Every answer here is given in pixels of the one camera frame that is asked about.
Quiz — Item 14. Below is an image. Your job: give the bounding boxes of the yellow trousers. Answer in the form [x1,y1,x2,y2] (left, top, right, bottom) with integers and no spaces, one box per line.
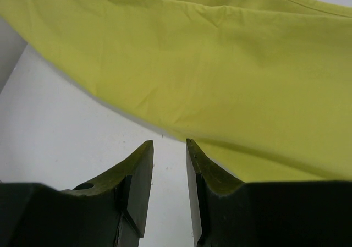
[1,0,351,182]

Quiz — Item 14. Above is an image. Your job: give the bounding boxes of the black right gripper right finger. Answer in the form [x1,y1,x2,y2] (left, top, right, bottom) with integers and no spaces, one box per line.
[186,139,351,246]

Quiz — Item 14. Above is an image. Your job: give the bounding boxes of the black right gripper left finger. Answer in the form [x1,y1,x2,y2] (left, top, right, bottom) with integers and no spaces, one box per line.
[1,140,153,246]

